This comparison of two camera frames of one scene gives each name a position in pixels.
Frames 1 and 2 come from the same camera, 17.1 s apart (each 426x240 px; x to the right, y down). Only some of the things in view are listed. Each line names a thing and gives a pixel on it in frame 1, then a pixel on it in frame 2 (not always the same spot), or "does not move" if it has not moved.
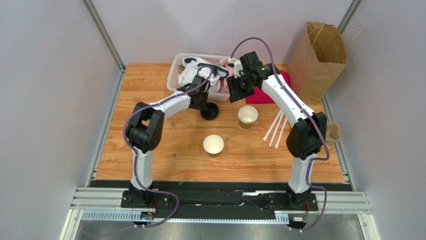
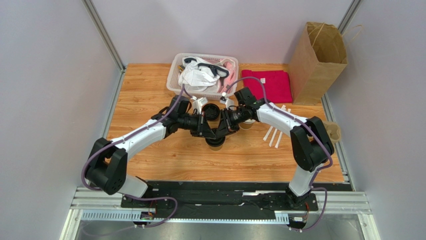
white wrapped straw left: [265, 138] does not move
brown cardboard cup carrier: [333, 132] does not move
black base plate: [196, 199] does not move
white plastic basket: [172, 82] does not move
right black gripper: [236, 88] → [224, 119]
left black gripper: [204, 106] → [202, 129]
